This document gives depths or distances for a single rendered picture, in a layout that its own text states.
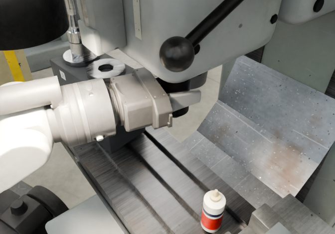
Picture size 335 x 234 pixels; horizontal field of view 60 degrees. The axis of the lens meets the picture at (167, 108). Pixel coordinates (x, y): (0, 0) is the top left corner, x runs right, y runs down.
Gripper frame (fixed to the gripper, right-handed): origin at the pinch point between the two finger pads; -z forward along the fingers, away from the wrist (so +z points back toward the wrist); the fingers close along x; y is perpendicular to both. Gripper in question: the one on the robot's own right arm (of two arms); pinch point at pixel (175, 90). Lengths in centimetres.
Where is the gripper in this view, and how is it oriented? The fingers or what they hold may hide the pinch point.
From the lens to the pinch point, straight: 46.6
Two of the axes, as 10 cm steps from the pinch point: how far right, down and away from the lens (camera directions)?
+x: -3.9, -5.7, 7.2
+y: -0.1, 7.9, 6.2
